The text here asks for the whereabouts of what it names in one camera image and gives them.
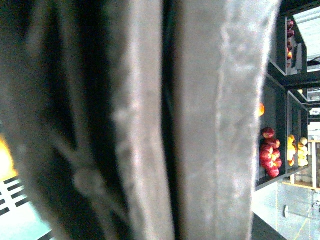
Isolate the brown basket handle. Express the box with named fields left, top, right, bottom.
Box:
left=0, top=0, right=281, bottom=240

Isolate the yellow mango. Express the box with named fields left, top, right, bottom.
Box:
left=0, top=134, right=18, bottom=182

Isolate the light blue plastic basket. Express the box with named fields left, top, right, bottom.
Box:
left=0, top=176, right=54, bottom=240

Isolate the pile of yellow fruit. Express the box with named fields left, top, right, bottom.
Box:
left=287, top=134, right=309, bottom=167

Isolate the dark wooden display stand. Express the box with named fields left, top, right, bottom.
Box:
left=255, top=0, right=320, bottom=190

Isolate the pile of red apples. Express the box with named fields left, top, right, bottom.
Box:
left=259, top=127, right=282, bottom=178

